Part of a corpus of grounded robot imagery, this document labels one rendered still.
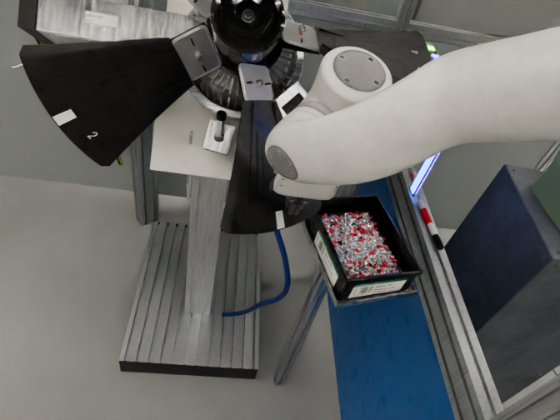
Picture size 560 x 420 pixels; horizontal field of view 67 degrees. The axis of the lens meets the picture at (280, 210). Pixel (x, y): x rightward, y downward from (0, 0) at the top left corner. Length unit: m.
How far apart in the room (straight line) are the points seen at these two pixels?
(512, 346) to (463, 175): 1.00
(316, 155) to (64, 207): 1.76
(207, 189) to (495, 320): 0.78
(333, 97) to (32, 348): 1.45
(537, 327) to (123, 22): 1.14
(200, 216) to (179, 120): 0.33
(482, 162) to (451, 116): 1.67
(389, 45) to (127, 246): 1.40
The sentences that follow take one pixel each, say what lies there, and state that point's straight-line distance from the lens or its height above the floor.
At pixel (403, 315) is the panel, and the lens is 1.08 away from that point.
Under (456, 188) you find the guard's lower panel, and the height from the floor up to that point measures 0.32.
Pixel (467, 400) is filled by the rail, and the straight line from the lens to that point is 0.84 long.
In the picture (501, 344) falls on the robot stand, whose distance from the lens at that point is 1.28.
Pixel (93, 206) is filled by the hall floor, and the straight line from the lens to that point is 2.10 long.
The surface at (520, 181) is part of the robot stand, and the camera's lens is 1.17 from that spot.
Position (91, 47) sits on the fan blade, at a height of 1.15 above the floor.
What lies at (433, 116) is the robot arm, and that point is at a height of 1.30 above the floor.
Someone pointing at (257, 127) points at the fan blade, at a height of 1.07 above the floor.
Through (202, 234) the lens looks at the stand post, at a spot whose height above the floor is 0.53.
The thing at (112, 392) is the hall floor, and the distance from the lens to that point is 1.61.
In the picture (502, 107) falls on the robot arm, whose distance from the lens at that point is 0.40.
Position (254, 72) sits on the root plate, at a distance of 0.78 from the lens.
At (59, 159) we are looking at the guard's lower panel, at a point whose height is 0.19.
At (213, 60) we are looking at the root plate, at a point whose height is 1.12.
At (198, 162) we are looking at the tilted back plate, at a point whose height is 0.86.
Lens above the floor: 1.49
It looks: 44 degrees down
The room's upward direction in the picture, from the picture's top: 15 degrees clockwise
